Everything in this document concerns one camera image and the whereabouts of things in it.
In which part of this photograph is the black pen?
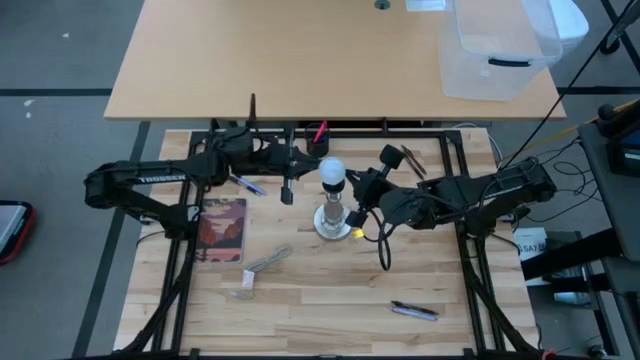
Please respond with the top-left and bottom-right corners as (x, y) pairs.
(390, 300), (440, 317)

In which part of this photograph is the silver blue pen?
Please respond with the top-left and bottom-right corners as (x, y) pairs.
(391, 307), (439, 322)

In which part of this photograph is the clear plastic storage bin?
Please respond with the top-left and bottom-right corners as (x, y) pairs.
(438, 0), (564, 102)

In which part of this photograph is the dark slim pen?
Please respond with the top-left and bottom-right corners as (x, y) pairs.
(405, 157), (426, 182)
(402, 145), (428, 176)

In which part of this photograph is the black pen cup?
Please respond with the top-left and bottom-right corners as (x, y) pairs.
(305, 133), (331, 158)

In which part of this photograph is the thin black taut cable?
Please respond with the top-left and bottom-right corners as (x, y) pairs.
(499, 0), (640, 171)

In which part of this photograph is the white paper sheet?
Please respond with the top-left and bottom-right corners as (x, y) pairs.
(404, 0), (447, 12)

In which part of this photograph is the sunset print mat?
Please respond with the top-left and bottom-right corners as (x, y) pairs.
(194, 197), (249, 265)

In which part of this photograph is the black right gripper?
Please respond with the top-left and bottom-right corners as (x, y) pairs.
(344, 143), (407, 230)

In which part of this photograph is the black cable bundle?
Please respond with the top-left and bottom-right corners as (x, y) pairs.
(544, 139), (604, 226)

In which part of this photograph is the black side cart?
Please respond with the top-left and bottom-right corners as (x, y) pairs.
(577, 99), (640, 360)

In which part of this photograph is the silver metal lamp base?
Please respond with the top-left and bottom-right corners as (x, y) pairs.
(313, 180), (354, 241)

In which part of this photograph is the clear lamp cord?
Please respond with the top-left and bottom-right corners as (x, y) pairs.
(227, 243), (294, 301)

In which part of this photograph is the white lightbulb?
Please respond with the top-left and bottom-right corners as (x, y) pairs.
(318, 156), (347, 186)

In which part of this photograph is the white labelled box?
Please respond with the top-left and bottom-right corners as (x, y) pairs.
(512, 227), (549, 261)

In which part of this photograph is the red black case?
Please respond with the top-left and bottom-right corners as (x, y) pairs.
(0, 199), (37, 266)

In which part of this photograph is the tan wooden desk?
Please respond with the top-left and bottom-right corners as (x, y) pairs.
(103, 0), (568, 121)

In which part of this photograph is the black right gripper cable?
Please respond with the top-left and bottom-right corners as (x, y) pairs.
(364, 199), (401, 272)

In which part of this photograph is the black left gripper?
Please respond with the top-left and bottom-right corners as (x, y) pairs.
(252, 124), (322, 205)

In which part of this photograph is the black aluminium frame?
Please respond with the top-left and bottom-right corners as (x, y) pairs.
(119, 127), (542, 359)

